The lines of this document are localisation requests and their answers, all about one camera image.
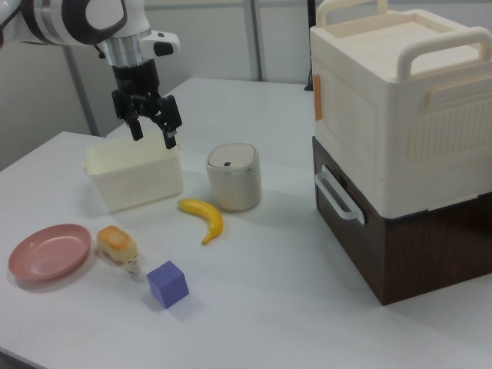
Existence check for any white plastic basket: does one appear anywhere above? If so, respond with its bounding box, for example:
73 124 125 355
82 132 185 214

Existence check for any orange tape strip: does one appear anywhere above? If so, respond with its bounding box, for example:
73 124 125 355
312 74 324 121

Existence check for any purple cube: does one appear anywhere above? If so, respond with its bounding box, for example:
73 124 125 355
146 260 191 310

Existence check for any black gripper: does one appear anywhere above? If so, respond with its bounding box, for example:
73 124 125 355
111 61 184 151

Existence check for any grey partition post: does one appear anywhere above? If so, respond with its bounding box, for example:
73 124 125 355
250 0 267 82
62 45 98 137

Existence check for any toasted bread loaf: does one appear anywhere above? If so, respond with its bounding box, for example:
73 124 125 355
95 224 139 264

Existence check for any white drawer handle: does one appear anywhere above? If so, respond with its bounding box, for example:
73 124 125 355
314 165 367 224

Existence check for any cream plastic storage box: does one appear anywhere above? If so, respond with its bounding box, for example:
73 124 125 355
309 0 492 219

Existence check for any small white crumpled object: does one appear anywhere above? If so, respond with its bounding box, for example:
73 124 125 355
124 258 143 280

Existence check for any yellow banana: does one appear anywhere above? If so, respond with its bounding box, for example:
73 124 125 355
176 198 224 247

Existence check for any beige mini trash can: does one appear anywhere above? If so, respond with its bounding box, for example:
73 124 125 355
205 142 264 213

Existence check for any pink plate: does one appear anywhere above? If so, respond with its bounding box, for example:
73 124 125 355
8 224 93 283

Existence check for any dark brown wooden drawer box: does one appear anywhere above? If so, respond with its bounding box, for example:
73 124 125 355
311 136 492 307

